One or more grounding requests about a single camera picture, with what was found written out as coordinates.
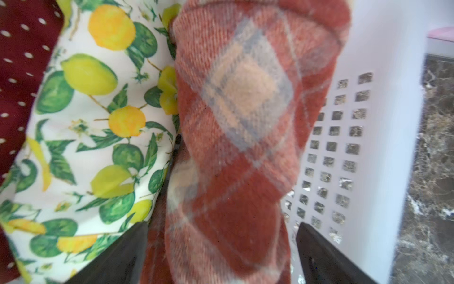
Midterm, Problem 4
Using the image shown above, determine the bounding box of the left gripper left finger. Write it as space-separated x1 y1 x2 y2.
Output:
67 222 148 284

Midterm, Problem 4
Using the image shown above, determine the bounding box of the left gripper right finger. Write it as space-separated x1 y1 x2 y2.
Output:
296 223 376 284

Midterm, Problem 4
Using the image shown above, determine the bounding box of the white plastic basket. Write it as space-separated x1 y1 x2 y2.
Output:
281 1 454 284

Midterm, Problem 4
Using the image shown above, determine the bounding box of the lemon print skirt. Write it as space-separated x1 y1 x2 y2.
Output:
1 1 182 284

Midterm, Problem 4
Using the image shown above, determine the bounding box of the red plaid skirt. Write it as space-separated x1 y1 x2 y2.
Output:
140 1 352 284

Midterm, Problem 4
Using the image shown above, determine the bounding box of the red polka dot skirt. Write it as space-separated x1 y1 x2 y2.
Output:
0 0 65 284

